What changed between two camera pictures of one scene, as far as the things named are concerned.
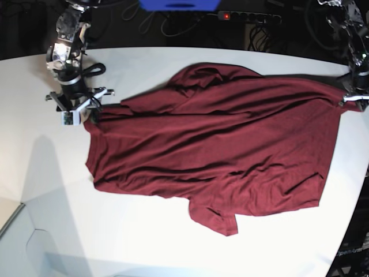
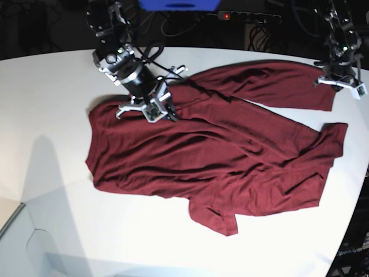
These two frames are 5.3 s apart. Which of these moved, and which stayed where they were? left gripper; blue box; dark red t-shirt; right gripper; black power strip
Moved: dark red t-shirt; right gripper; left gripper
Stayed: blue box; black power strip
